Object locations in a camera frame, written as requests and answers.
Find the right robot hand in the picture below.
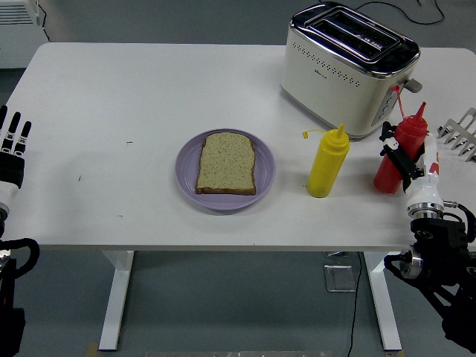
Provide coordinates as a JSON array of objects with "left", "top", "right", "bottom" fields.
[{"left": 379, "top": 121, "right": 446, "bottom": 209}]

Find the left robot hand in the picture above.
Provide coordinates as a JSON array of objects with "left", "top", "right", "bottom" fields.
[{"left": 0, "top": 105, "right": 33, "bottom": 205}]

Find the red squeeze bottle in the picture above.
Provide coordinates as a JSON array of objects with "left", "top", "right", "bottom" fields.
[{"left": 373, "top": 85, "right": 429, "bottom": 195}]

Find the slice of bread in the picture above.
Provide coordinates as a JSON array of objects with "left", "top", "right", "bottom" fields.
[{"left": 196, "top": 132, "right": 258, "bottom": 196}]

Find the metal toast rack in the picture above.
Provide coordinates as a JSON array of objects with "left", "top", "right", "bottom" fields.
[{"left": 437, "top": 107, "right": 476, "bottom": 163}]

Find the yellow squeeze bottle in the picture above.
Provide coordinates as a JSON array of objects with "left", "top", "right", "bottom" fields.
[{"left": 301, "top": 123, "right": 351, "bottom": 199}]

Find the metal floor socket plate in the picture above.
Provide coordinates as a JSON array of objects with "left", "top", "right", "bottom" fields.
[{"left": 323, "top": 263, "right": 358, "bottom": 294}]

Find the white table leg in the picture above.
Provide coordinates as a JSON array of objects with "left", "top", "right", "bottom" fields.
[
  {"left": 363, "top": 251, "right": 403, "bottom": 352},
  {"left": 97, "top": 250, "right": 135, "bottom": 352}
]

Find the white ribbed appliance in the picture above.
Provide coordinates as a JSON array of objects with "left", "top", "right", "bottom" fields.
[{"left": 0, "top": 0, "right": 51, "bottom": 71}]

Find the cream and chrome toaster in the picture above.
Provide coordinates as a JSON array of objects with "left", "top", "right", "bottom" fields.
[{"left": 280, "top": 1, "right": 424, "bottom": 141}]

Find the purple round plate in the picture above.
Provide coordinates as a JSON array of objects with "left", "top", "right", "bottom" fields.
[{"left": 175, "top": 128, "right": 277, "bottom": 212}]

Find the black cable under table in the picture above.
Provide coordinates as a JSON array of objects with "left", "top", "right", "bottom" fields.
[{"left": 345, "top": 251, "right": 364, "bottom": 357}]

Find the black appliance cable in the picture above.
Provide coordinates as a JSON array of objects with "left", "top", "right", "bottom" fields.
[{"left": 36, "top": 0, "right": 51, "bottom": 42}]

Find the black floor cable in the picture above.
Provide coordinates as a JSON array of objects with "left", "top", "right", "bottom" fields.
[{"left": 353, "top": 0, "right": 446, "bottom": 26}]

